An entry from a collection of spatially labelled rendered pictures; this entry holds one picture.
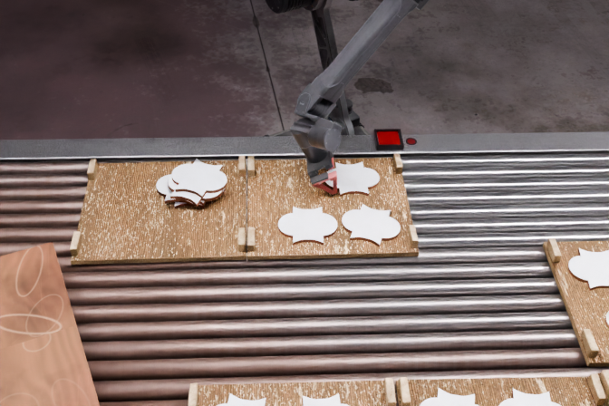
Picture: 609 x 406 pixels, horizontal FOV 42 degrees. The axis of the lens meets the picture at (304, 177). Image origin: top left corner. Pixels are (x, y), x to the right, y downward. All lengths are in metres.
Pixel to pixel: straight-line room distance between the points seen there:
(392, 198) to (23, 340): 0.95
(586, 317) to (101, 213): 1.17
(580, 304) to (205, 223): 0.90
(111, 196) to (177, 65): 2.21
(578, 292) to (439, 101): 2.22
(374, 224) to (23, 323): 0.84
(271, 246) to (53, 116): 2.25
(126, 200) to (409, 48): 2.63
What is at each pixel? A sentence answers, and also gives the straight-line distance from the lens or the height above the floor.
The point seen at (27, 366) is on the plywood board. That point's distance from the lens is 1.62.
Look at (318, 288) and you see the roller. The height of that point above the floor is 0.92.
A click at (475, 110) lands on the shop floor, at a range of 3.97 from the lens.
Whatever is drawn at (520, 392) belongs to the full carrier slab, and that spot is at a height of 0.95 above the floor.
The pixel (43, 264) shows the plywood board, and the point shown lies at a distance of 1.78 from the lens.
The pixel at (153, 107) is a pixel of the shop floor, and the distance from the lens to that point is 3.92.
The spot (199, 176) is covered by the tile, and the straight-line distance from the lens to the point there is 2.00.
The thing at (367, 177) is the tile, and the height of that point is 0.95.
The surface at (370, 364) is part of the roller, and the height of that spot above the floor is 0.91.
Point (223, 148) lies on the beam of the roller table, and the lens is 2.19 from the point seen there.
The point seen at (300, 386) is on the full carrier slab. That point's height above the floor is 0.94.
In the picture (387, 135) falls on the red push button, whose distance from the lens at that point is 2.23.
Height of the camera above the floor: 2.31
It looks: 42 degrees down
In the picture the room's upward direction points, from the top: 2 degrees clockwise
